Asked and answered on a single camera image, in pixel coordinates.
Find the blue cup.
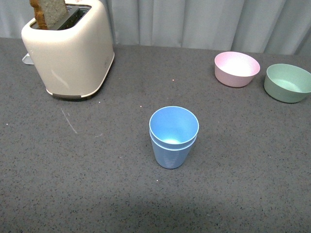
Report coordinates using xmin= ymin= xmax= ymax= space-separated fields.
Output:
xmin=149 ymin=106 xmax=199 ymax=150
xmin=150 ymin=133 xmax=196 ymax=169

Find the pink bowl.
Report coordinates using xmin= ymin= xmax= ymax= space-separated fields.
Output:
xmin=214 ymin=51 xmax=260 ymax=87

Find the cream white toaster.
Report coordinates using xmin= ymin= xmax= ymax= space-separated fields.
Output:
xmin=21 ymin=0 xmax=115 ymax=99

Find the green bowl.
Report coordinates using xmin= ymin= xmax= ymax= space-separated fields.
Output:
xmin=264 ymin=64 xmax=311 ymax=103

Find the toast bread slice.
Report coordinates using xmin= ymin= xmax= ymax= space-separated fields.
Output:
xmin=29 ymin=0 xmax=68 ymax=30

